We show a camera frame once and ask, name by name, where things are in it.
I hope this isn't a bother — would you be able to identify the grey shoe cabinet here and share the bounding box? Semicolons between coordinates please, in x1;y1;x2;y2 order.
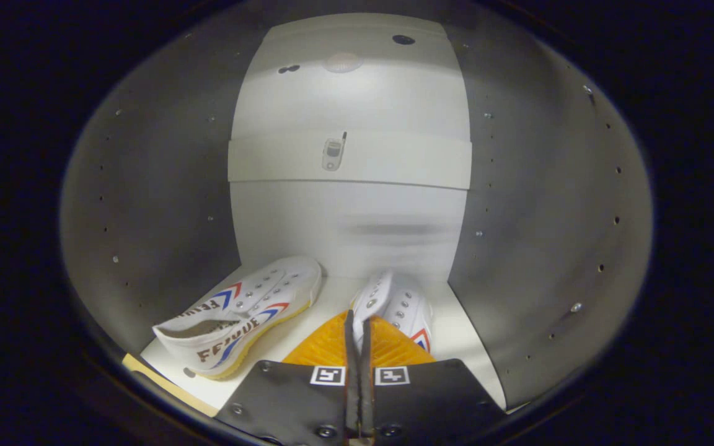
59;9;654;419

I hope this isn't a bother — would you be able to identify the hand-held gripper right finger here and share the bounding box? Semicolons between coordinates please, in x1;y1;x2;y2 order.
360;316;506;446

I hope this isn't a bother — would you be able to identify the white canvas shoe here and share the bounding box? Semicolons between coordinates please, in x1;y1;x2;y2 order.
351;270;433;354
152;256;322;380

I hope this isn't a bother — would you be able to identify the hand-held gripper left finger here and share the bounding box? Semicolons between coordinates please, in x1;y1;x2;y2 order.
216;310;363;446

